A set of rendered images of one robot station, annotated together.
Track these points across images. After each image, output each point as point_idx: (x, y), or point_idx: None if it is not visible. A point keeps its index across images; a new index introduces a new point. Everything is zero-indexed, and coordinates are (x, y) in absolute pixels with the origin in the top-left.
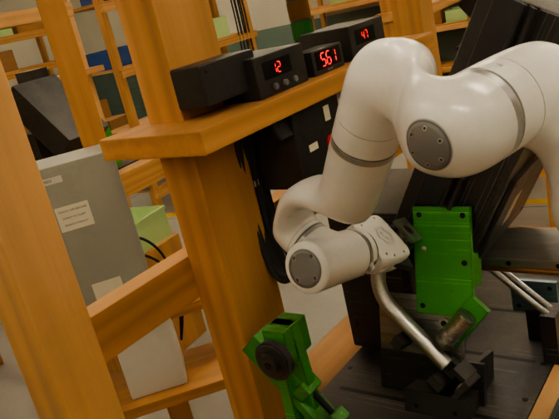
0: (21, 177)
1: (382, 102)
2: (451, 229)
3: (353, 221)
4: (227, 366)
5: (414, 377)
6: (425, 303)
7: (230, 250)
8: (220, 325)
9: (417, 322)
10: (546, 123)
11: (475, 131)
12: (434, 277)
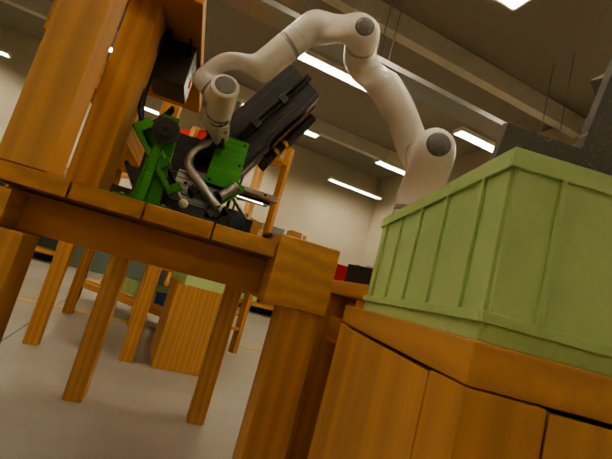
0: None
1: (326, 23)
2: (237, 149)
3: (265, 75)
4: (87, 143)
5: None
6: (211, 178)
7: (140, 76)
8: (104, 113)
9: None
10: (372, 60)
11: (379, 31)
12: (220, 168)
